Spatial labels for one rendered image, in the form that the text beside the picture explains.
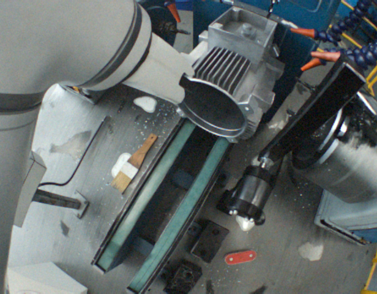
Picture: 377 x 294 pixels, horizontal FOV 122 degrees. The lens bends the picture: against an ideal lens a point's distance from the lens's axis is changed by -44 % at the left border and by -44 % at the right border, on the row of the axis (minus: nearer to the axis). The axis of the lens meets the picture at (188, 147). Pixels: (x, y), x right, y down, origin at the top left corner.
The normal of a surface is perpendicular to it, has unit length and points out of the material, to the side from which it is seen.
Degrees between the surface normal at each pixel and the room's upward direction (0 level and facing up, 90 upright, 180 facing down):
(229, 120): 32
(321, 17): 90
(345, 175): 69
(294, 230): 0
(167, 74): 83
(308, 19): 90
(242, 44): 90
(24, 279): 45
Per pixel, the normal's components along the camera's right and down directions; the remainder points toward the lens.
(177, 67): 0.89, 0.33
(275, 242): -0.02, -0.36
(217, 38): -0.51, 0.80
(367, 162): -0.38, 0.35
